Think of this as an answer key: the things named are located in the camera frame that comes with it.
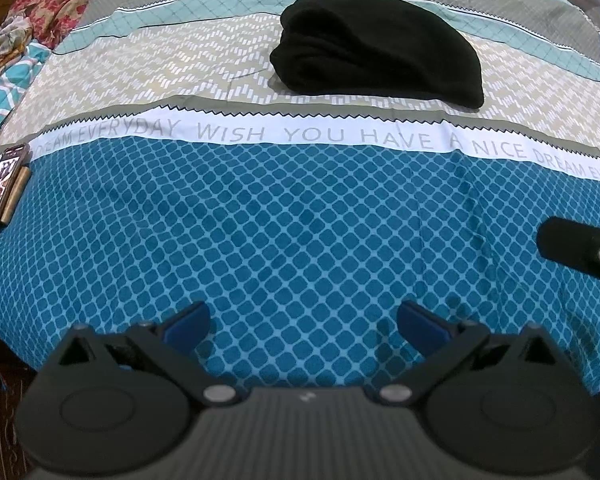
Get smartphone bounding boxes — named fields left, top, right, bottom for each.
left=0, top=143, right=31, bottom=260

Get black pants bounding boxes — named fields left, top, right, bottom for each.
left=269, top=0, right=484, bottom=110

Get floral scarf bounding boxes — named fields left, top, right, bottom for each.
left=0, top=14, right=35, bottom=87

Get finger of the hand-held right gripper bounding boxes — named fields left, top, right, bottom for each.
left=537, top=216, right=600, bottom=289

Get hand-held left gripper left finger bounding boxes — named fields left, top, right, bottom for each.
left=52, top=301, right=238, bottom=407

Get carved wooden headboard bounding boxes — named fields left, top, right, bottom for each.
left=0, top=327, right=46, bottom=480

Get brown tube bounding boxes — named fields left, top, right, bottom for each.
left=0, top=167, right=33, bottom=226

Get teal lattice pillow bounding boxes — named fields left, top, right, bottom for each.
left=0, top=42, right=52, bottom=162

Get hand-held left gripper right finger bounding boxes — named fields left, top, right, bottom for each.
left=380, top=300, right=566, bottom=407

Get patterned teal grey bed sheet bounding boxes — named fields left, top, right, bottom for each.
left=0, top=0, right=600, bottom=396

